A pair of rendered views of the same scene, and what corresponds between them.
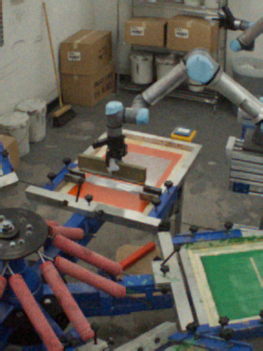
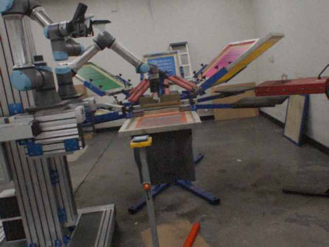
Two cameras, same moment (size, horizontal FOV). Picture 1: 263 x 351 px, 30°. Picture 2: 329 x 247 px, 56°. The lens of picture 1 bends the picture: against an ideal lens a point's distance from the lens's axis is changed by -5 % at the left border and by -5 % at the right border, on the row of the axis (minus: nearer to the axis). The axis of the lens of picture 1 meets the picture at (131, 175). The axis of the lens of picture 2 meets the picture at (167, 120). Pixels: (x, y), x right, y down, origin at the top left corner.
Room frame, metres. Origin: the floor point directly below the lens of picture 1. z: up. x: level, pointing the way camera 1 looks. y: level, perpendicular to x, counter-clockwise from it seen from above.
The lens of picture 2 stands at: (4.62, -0.86, 1.44)
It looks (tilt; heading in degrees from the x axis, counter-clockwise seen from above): 11 degrees down; 158
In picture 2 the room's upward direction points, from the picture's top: 7 degrees counter-clockwise
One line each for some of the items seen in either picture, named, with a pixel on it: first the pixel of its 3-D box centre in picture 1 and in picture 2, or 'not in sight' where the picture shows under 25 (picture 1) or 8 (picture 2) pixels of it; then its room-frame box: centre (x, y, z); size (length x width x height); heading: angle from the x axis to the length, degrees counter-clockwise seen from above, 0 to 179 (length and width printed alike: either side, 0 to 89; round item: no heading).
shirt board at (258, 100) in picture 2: not in sight; (218, 105); (1.86, 0.83, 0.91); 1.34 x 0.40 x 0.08; 37
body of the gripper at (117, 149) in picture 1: (116, 145); (154, 85); (2.09, 0.07, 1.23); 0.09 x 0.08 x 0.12; 67
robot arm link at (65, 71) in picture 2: not in sight; (64, 74); (2.10, -0.66, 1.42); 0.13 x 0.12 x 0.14; 171
